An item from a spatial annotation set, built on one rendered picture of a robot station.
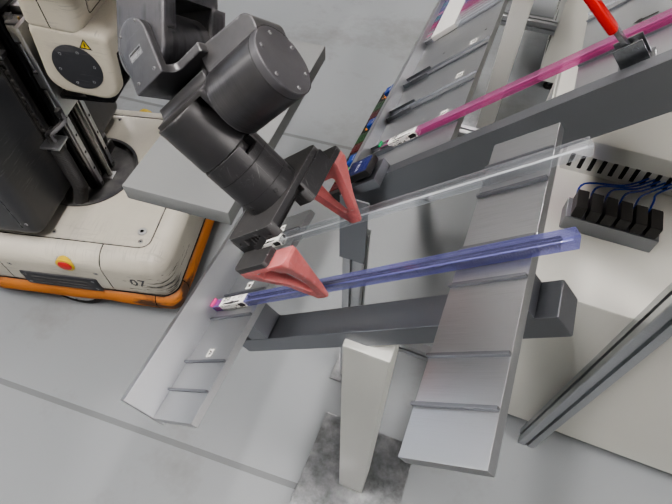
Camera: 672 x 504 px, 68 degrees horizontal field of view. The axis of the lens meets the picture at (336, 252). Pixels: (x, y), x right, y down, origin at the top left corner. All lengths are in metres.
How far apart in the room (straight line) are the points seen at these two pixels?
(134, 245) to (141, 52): 1.03
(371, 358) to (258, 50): 0.37
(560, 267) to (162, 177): 0.79
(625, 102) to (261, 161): 0.42
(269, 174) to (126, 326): 1.26
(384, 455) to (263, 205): 1.04
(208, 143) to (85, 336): 1.31
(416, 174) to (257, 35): 0.45
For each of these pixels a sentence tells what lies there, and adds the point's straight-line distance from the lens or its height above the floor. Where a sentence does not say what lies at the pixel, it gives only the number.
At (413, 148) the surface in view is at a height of 0.80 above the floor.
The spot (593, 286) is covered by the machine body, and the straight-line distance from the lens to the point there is 0.97.
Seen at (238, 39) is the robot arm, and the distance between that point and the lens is 0.40.
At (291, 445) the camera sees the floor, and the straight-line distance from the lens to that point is 1.41.
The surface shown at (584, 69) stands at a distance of 0.73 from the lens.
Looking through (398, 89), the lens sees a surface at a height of 0.73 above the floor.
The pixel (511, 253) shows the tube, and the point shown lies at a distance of 0.42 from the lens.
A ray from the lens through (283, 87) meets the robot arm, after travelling 0.37.
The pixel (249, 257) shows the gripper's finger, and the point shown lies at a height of 0.99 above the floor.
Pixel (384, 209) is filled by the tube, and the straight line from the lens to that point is 0.58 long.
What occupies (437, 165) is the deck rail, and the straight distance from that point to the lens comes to 0.76.
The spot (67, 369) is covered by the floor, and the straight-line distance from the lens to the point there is 1.65.
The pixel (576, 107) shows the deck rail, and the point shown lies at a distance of 0.67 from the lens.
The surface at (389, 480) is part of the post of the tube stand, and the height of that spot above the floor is 0.01.
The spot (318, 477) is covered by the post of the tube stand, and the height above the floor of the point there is 0.01.
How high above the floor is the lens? 1.36
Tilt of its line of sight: 55 degrees down
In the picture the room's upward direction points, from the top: straight up
